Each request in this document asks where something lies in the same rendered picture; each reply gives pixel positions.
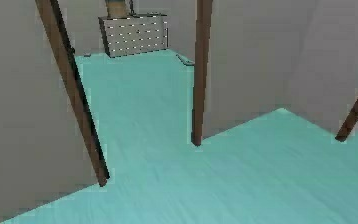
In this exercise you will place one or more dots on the grey chest of drawers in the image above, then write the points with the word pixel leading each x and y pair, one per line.
pixel 133 35

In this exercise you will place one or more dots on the brown door frame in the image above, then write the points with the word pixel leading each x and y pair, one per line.
pixel 200 66
pixel 353 113

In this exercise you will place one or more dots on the tan vase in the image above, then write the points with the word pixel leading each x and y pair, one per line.
pixel 116 8

